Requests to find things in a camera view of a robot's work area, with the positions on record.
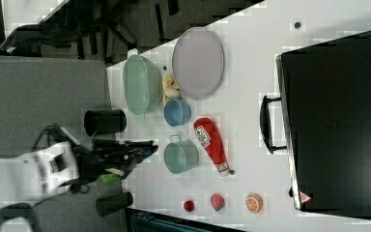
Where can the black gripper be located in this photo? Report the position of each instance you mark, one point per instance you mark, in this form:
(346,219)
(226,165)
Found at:
(108,154)

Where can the black toaster oven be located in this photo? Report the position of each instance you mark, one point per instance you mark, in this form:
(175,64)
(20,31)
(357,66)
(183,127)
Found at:
(325,96)

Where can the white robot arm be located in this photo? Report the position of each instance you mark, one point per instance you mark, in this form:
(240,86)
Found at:
(56,169)

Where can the green metal pot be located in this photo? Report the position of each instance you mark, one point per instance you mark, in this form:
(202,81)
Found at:
(180,155)

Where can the green spatula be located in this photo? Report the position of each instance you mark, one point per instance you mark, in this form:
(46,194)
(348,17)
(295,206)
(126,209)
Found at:
(109,179)

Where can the blue cup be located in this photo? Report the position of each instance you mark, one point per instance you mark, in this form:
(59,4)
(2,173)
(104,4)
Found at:
(176,112)

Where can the black cylindrical utensil holder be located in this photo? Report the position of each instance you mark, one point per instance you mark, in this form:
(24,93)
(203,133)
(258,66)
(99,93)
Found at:
(104,121)

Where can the yellow banana toy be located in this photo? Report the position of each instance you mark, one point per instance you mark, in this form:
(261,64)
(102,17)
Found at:
(171,89)

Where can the red ketchup bottle toy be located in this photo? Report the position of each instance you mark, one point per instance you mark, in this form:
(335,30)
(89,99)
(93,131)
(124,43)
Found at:
(209,138)

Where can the green plastic colander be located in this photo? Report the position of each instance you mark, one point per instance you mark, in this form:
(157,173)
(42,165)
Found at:
(142,84)

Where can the black cylinder cup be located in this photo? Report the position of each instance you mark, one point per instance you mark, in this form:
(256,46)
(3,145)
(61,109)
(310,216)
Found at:
(110,204)

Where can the blue crate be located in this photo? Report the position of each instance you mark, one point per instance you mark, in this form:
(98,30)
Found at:
(142,221)

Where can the red apple toy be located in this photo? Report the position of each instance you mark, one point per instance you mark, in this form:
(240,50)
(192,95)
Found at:
(189,206)

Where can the pink strawberry toy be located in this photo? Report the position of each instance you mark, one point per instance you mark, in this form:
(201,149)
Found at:
(217,202)

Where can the lilac oval plate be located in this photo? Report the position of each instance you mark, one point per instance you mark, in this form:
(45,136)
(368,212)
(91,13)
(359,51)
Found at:
(198,62)

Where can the orange slice toy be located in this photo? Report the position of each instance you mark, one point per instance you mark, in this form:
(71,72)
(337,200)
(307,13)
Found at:
(254,203)

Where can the black office chair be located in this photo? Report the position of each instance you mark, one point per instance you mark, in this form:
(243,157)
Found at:
(61,34)

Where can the black camera stand loop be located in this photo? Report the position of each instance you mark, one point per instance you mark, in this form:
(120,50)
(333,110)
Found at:
(20,210)

